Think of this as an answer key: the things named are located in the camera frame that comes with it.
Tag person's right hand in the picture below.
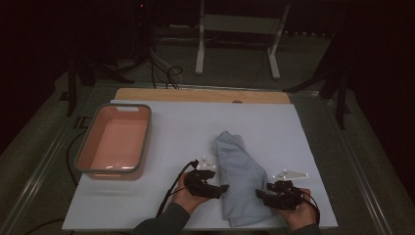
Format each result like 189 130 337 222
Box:
275 188 318 231

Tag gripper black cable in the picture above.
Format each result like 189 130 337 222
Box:
301 189 322 226
156 159 200 219

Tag person's left hand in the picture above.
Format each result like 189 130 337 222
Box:
171 171 213 214

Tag light blue cloth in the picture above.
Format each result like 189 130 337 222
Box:
213 130 278 228

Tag white metal stand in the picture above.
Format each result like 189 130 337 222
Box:
195 0 292 80

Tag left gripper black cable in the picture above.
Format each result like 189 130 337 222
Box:
156 159 200 219

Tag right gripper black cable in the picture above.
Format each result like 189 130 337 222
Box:
301 189 322 226

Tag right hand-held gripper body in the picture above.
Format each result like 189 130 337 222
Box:
262 168 310 212

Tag black tripod stand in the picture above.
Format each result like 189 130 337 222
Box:
283 28 353 131
58 48 135 118

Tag white table sheet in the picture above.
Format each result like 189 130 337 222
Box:
62 99 339 231

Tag wooden board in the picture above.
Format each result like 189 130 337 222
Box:
115 87 292 105

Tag pink basin with grey rim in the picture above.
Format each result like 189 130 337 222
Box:
73 103 153 182

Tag black floor cable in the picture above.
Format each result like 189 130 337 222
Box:
23 217 66 235
66 129 88 188

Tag bundle of floor cables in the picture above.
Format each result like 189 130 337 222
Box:
148 45 184 90

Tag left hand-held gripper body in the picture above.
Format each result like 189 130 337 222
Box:
184 155 220 199

